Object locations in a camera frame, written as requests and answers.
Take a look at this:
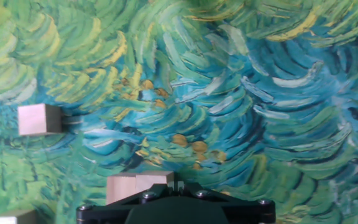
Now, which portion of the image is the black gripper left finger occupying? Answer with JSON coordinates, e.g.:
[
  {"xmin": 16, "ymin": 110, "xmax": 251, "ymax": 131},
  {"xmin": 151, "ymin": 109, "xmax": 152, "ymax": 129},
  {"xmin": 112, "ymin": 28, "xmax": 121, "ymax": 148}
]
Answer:
[{"xmin": 76, "ymin": 183, "xmax": 176, "ymax": 224}]

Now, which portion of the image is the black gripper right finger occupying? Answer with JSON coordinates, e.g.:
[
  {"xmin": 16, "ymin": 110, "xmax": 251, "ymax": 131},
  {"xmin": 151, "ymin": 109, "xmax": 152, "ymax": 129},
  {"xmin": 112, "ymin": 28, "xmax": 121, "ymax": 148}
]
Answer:
[{"xmin": 176, "ymin": 183, "xmax": 276, "ymax": 224}]

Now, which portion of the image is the small wooden cube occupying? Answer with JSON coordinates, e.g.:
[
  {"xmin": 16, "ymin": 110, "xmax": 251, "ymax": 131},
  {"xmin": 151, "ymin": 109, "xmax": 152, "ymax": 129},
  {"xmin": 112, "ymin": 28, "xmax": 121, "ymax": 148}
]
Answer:
[
  {"xmin": 0, "ymin": 209, "xmax": 39, "ymax": 224},
  {"xmin": 134, "ymin": 170, "xmax": 175, "ymax": 194},
  {"xmin": 106, "ymin": 174, "xmax": 137, "ymax": 205},
  {"xmin": 17, "ymin": 103, "xmax": 64, "ymax": 137}
]

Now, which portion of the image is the painted landscape cloth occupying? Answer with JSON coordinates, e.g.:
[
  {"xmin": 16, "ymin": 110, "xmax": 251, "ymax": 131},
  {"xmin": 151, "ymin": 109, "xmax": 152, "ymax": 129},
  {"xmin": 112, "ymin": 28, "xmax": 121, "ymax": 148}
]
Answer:
[{"xmin": 0, "ymin": 0, "xmax": 358, "ymax": 224}]

